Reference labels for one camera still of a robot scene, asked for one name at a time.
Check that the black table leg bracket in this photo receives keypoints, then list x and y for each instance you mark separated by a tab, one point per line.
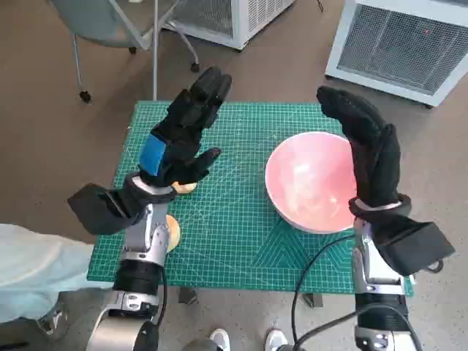
187	295
314	300

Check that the twisted toy bread loaf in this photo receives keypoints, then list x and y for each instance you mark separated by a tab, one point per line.
186	188

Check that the grey office chair on casters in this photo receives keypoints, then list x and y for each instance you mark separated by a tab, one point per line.
102	25

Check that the pink bowl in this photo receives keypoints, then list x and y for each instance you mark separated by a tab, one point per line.
303	175

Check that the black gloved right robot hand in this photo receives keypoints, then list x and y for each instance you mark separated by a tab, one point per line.
376	161

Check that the green cutting mat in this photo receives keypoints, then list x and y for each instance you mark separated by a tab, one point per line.
226	219

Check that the white metal pole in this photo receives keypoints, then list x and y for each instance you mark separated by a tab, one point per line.
155	55

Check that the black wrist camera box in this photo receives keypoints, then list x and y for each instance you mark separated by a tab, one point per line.
413	248
98	210

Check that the round toy bread bun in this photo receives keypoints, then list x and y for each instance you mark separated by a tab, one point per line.
174	234

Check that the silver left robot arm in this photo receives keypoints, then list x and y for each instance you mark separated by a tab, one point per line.
146	237

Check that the large white mesh cabinet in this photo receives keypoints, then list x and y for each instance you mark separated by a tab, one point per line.
395	44

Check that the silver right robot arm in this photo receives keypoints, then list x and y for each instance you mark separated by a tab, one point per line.
365	263

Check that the black left robot hand blue tape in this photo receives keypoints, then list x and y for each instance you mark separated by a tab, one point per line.
155	155

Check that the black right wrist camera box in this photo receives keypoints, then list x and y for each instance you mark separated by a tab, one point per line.
413	248

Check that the white mesh cabinet with vents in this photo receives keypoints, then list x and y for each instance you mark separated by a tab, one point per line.
256	14

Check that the white shoe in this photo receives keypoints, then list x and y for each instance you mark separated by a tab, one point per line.
220	340
276	340

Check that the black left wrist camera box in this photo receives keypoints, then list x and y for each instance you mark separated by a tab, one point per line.
98	210

